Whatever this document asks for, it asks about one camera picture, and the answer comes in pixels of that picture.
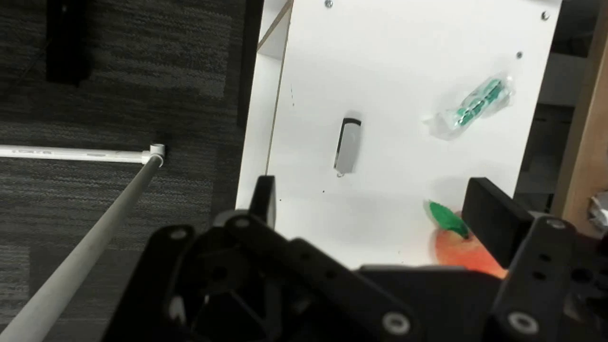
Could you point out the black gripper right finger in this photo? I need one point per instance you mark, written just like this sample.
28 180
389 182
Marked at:
558 286

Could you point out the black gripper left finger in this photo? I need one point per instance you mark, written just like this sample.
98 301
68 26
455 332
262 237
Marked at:
254 286

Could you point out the grey USB stick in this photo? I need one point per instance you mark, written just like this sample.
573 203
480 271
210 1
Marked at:
349 146

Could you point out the white shelf counter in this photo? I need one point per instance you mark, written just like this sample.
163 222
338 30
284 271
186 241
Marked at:
393 77

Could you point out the toy peach with green leaf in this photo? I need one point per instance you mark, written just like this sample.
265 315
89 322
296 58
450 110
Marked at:
463 250

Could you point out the wooden desk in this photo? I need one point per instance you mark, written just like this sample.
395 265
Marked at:
590 127

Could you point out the black furniture leg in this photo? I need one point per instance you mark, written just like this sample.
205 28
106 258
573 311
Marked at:
68 45

